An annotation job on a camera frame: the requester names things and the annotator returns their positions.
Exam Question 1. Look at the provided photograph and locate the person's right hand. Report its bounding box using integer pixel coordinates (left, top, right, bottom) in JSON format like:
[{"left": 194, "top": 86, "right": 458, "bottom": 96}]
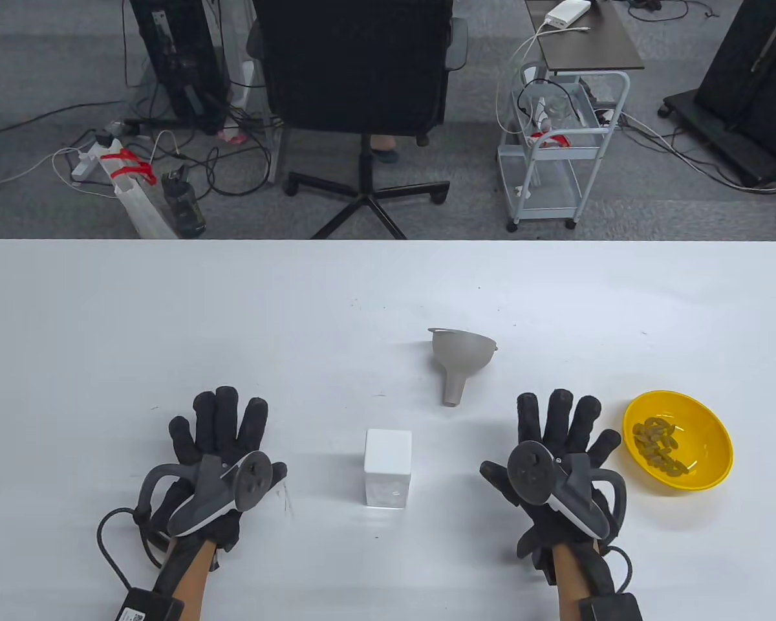
[{"left": 480, "top": 389, "right": 621, "bottom": 550}]

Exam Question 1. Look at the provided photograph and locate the person's left hand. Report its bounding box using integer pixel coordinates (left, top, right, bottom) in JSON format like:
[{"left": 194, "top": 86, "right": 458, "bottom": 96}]
[{"left": 150, "top": 386, "right": 289, "bottom": 552}]

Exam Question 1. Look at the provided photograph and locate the pile of raisins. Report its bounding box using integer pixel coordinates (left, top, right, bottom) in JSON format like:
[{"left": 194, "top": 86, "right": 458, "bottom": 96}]
[{"left": 632, "top": 418, "right": 689, "bottom": 477}]

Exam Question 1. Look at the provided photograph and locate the grey funnel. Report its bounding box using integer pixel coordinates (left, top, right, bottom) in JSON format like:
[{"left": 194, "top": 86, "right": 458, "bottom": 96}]
[{"left": 427, "top": 327, "right": 499, "bottom": 408}]

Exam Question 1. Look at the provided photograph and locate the yellow bowl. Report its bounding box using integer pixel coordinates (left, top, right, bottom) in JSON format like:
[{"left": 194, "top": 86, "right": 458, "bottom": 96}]
[{"left": 623, "top": 390, "right": 733, "bottom": 492}]

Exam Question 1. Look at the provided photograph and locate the white square jar lid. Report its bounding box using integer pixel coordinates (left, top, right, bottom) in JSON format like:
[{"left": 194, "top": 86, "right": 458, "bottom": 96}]
[{"left": 364, "top": 428, "right": 413, "bottom": 483}]

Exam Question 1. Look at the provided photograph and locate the clear coffee jar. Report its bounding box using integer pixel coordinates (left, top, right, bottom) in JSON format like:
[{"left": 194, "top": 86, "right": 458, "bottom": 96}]
[{"left": 362, "top": 475, "right": 412, "bottom": 510}]

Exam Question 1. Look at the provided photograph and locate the person's right forearm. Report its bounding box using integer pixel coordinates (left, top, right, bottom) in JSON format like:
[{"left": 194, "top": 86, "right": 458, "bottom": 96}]
[{"left": 552, "top": 543, "right": 597, "bottom": 621}]

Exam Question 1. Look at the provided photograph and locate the person's left forearm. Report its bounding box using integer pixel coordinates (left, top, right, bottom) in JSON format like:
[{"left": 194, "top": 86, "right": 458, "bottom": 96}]
[{"left": 167, "top": 540, "right": 218, "bottom": 621}]

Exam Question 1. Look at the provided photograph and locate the grey right hand controller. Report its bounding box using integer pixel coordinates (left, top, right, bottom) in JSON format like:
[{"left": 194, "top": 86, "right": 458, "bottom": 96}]
[{"left": 506, "top": 441, "right": 627, "bottom": 541}]

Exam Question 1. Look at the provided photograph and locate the grey hand controller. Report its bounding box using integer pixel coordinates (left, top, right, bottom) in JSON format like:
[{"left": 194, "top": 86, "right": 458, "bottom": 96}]
[
  {"left": 506, "top": 441, "right": 627, "bottom": 541},
  {"left": 136, "top": 451, "right": 274, "bottom": 538}
]

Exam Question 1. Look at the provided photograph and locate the grey left hand controller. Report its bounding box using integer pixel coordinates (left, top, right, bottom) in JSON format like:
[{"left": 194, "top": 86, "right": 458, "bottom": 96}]
[{"left": 136, "top": 451, "right": 274, "bottom": 538}]

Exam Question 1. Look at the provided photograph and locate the dark water bottle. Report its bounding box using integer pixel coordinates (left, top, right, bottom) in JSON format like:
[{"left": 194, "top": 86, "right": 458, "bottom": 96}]
[{"left": 161, "top": 165, "right": 207, "bottom": 237}]

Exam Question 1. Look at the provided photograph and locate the white rolling cart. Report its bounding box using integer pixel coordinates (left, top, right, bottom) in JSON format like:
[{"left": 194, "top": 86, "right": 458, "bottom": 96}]
[{"left": 497, "top": 61, "right": 631, "bottom": 232}]

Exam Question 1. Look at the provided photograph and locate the white power strip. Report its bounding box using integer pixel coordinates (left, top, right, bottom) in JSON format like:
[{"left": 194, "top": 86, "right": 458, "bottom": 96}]
[{"left": 71, "top": 139, "right": 107, "bottom": 182}]

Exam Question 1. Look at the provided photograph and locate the black computer tower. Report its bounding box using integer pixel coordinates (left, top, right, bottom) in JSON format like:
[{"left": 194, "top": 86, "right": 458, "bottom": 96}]
[{"left": 129, "top": 0, "right": 230, "bottom": 133}]

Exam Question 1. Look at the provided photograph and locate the brown side table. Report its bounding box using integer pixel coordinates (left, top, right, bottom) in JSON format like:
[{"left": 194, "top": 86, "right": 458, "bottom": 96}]
[{"left": 525, "top": 0, "right": 645, "bottom": 73}]

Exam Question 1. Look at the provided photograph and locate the black office chair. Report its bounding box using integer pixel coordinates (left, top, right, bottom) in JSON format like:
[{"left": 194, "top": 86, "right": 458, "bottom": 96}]
[{"left": 247, "top": 0, "right": 469, "bottom": 240}]

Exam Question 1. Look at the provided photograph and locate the black wheeled stand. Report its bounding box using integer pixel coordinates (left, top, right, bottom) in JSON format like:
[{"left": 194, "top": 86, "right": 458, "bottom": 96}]
[{"left": 660, "top": 0, "right": 776, "bottom": 188}]

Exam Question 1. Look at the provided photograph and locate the white power bank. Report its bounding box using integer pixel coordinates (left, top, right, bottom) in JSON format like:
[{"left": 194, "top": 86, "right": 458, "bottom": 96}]
[{"left": 544, "top": 0, "right": 591, "bottom": 30}]

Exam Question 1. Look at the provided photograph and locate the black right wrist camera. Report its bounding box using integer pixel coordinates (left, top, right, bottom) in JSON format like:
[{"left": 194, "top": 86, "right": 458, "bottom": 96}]
[{"left": 516, "top": 525, "right": 557, "bottom": 586}]

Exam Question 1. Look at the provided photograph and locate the black right glove cable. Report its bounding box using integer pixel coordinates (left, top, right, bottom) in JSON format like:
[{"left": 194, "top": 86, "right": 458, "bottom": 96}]
[{"left": 605, "top": 547, "right": 634, "bottom": 593}]

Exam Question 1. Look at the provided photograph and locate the black glove cable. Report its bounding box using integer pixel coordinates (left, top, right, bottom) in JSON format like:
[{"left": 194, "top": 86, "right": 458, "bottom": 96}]
[
  {"left": 97, "top": 507, "right": 169, "bottom": 591},
  {"left": 605, "top": 547, "right": 634, "bottom": 593}
]

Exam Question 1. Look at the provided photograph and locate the black left glove cable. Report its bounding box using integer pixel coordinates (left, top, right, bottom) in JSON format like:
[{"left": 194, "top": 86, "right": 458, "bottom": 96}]
[{"left": 97, "top": 507, "right": 169, "bottom": 591}]

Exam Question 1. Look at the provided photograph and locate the white charging cable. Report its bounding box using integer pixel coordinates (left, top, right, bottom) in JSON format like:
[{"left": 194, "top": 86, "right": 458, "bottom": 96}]
[{"left": 495, "top": 23, "right": 589, "bottom": 136}]

